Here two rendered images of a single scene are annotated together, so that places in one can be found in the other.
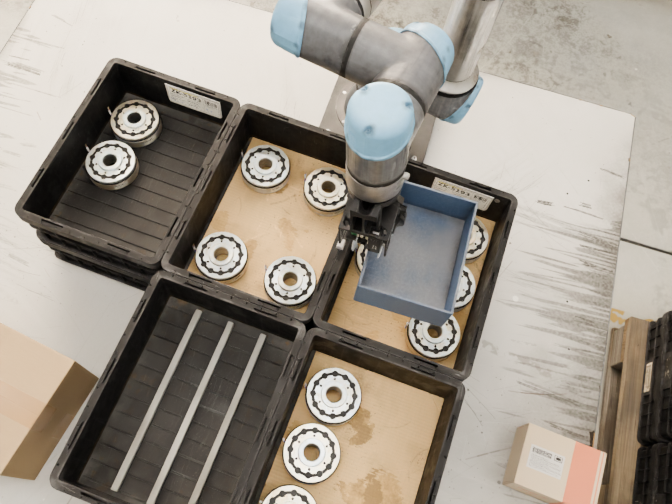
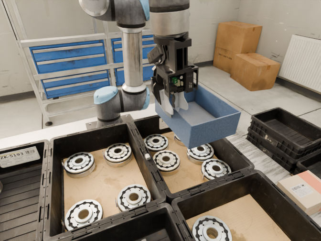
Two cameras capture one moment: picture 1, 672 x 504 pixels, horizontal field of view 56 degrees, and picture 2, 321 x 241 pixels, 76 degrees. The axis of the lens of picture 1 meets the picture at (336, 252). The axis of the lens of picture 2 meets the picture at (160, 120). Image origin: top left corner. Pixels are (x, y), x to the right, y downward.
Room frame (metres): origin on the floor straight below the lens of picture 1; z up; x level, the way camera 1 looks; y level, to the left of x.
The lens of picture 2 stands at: (0.06, 0.22, 1.40)
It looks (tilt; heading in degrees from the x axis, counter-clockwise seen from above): 34 degrees down; 327
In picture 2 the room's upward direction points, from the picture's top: straight up
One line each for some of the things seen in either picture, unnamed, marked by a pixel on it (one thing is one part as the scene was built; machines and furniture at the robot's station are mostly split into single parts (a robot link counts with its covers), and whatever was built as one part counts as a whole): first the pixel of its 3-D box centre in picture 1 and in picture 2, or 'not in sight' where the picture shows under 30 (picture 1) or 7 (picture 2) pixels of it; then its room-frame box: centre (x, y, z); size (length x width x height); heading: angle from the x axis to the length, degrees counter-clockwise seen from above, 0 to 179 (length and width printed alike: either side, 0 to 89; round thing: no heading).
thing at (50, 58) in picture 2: not in sight; (74, 69); (2.40, -0.18, 0.60); 0.72 x 0.03 x 0.56; 82
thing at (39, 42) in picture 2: not in sight; (106, 36); (2.37, -0.58, 0.91); 1.70 x 0.10 x 0.05; 82
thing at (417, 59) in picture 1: (400, 68); not in sight; (0.52, -0.04, 1.42); 0.11 x 0.11 x 0.08; 73
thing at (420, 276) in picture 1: (415, 250); (193, 111); (0.42, -0.13, 1.10); 0.20 x 0.15 x 0.07; 173
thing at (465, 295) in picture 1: (450, 283); (200, 149); (0.47, -0.24, 0.86); 0.10 x 0.10 x 0.01
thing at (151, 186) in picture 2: (274, 218); (102, 177); (0.55, 0.13, 0.87); 0.40 x 0.30 x 0.11; 169
